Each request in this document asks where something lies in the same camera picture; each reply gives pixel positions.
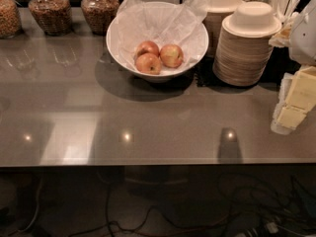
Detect red apple front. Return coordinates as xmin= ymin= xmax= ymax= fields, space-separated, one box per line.
xmin=135 ymin=53 xmax=162 ymax=75

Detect red apple back left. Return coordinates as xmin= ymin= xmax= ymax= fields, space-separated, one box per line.
xmin=135 ymin=40 xmax=159 ymax=57

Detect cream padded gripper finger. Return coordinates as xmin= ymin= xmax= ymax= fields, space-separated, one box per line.
xmin=276 ymin=106 xmax=307 ymax=130
xmin=285 ymin=66 xmax=316 ymax=114

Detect glass jar of cereal middle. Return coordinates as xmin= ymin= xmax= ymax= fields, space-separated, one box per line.
xmin=28 ymin=0 xmax=72 ymax=36

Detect black mat under bowl stacks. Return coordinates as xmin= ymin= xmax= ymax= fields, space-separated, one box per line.
xmin=194 ymin=47 xmax=300 ymax=87

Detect red apple right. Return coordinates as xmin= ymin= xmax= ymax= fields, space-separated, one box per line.
xmin=160 ymin=44 xmax=184 ymax=68

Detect black cables on floor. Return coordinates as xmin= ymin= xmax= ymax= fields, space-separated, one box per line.
xmin=0 ymin=168 xmax=316 ymax=237

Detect rear stack of paper bowls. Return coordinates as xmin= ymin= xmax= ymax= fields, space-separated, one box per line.
xmin=203 ymin=0 xmax=242 ymax=57

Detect white ceramic bowl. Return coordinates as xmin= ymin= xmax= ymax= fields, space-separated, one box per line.
xmin=106 ymin=1 xmax=210 ymax=84

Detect glass jar left edge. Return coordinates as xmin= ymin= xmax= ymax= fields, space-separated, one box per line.
xmin=0 ymin=0 xmax=22 ymax=39

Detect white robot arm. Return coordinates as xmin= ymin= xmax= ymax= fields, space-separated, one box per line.
xmin=271 ymin=0 xmax=316 ymax=134

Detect red apple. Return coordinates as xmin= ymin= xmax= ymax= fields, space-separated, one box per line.
xmin=160 ymin=44 xmax=184 ymax=68
xmin=135 ymin=40 xmax=159 ymax=57
xmin=135 ymin=53 xmax=162 ymax=75

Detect stack of paper bowls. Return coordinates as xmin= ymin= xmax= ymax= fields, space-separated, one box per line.
xmin=203 ymin=0 xmax=242 ymax=57
xmin=212 ymin=1 xmax=281 ymax=87

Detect white paper bowl liner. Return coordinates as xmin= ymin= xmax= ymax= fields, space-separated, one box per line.
xmin=113 ymin=0 xmax=209 ymax=71

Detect front stack of paper bowls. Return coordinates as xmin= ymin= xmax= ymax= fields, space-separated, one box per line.
xmin=212 ymin=1 xmax=281 ymax=87

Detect glass jar of nuts right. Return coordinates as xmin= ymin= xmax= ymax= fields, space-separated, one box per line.
xmin=81 ymin=0 xmax=119 ymax=36

